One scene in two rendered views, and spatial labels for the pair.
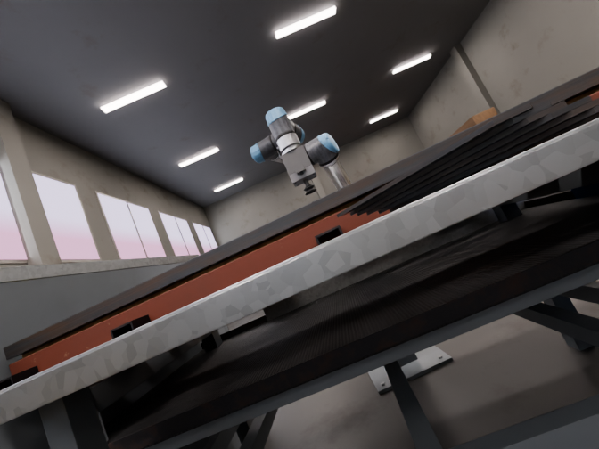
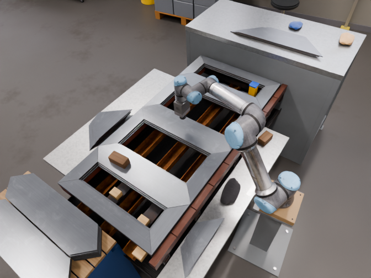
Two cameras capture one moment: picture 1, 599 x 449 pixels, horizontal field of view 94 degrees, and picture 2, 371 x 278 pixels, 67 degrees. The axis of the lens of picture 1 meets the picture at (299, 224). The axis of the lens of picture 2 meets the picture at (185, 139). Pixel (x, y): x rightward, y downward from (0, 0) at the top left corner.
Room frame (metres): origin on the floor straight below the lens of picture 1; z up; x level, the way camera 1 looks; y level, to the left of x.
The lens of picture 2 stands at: (1.65, -1.15, 2.25)
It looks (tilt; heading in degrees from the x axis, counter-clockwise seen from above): 50 degrees down; 124
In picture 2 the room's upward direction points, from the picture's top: 4 degrees counter-clockwise
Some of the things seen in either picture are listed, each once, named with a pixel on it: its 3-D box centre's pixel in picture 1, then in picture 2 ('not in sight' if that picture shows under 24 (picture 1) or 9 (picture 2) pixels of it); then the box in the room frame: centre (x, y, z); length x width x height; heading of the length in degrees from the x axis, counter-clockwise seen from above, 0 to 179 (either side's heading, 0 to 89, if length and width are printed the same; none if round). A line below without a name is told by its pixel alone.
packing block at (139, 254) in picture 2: not in sight; (139, 254); (1.15, -0.90, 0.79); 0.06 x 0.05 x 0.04; 175
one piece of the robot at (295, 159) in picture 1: (297, 164); (180, 104); (0.92, -0.08, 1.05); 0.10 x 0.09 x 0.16; 174
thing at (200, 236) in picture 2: not in sight; (196, 240); (1.36, -0.67, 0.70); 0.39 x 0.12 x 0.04; 85
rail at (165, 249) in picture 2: not in sight; (233, 156); (1.32, -0.12, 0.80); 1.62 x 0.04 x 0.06; 85
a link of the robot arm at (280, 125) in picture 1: (280, 126); (180, 86); (0.94, -0.08, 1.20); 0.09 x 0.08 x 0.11; 159
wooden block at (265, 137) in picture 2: not in sight; (265, 138); (1.43, 0.20, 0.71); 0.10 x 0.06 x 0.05; 74
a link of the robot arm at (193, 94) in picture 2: (288, 135); (193, 93); (1.03, -0.10, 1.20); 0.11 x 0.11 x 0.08; 69
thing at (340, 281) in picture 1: (400, 281); not in sight; (1.34, -0.32, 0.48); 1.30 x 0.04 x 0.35; 85
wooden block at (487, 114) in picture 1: (473, 130); (118, 159); (0.73, -0.52, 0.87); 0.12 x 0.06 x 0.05; 179
